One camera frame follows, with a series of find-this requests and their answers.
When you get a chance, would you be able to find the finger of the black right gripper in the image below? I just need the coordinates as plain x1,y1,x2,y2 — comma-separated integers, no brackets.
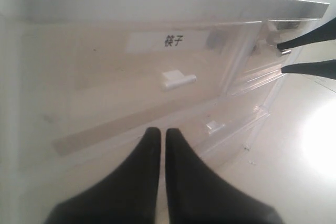
281,60,336,80
277,18,336,51

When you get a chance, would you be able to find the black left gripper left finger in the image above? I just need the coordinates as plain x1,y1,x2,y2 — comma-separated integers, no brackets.
45,127,161,223

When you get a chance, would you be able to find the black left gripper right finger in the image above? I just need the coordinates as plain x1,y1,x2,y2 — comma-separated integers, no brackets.
165,129,283,223

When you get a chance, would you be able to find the wide translucent drawer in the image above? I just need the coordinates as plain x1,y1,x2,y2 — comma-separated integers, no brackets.
47,77,287,172

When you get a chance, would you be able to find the white translucent drawer cabinet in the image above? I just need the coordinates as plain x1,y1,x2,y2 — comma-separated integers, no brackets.
1,0,329,223

